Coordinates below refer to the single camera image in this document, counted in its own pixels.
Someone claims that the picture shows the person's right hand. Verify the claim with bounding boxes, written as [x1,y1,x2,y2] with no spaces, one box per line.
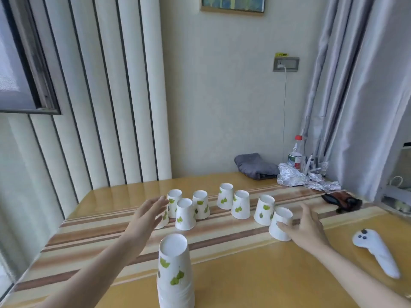
[276,203,331,254]

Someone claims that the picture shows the person's left hand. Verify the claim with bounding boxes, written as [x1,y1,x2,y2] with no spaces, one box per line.
[123,195,170,254]

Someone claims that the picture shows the white leaf-print paper cup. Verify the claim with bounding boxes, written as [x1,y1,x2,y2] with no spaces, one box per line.
[268,207,294,242]

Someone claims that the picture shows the person's right forearm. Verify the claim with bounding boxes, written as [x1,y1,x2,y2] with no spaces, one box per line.
[316,243,411,308]

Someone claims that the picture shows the person's left forearm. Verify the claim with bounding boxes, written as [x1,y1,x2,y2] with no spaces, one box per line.
[39,235,144,308]

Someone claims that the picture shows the row of upturned paper cups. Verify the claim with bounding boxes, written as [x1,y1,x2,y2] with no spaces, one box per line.
[154,183,276,231]

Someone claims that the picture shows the crumpled aluminium foil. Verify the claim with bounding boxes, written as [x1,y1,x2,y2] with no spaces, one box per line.
[276,162,341,192]

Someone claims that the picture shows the black and brown case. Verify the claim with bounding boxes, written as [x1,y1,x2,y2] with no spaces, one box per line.
[321,193,363,213]

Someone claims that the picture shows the stack of nested paper cups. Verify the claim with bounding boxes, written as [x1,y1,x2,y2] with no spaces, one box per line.
[157,233,195,308]

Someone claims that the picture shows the clear pen holder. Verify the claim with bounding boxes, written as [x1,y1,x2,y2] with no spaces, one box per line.
[303,153,329,177]

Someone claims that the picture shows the folded grey cloth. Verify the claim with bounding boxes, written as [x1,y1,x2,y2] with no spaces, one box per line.
[234,153,280,181]

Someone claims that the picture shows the red-capped plastic bottle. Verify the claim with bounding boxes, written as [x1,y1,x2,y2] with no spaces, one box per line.
[288,135,304,172]

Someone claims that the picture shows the white sock puppet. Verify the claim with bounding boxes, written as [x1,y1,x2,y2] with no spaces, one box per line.
[352,228,402,280]

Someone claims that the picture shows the white storage rack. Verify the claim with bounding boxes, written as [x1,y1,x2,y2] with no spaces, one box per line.
[376,142,411,216]

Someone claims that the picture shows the white vertical blinds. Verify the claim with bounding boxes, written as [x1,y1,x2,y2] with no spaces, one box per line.
[0,0,173,279]

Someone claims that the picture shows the grey curtain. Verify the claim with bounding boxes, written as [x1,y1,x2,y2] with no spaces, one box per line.
[299,0,411,203]

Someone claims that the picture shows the framed green picture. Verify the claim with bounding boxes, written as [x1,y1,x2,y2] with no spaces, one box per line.
[200,0,266,16]

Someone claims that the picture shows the white cable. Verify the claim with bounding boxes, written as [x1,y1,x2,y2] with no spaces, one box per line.
[282,69,287,159]

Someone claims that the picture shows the grey wall socket panel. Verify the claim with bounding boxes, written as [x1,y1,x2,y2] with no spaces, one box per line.
[273,57,300,72]

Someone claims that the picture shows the dark window frame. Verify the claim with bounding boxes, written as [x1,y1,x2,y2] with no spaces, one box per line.
[0,0,62,115]

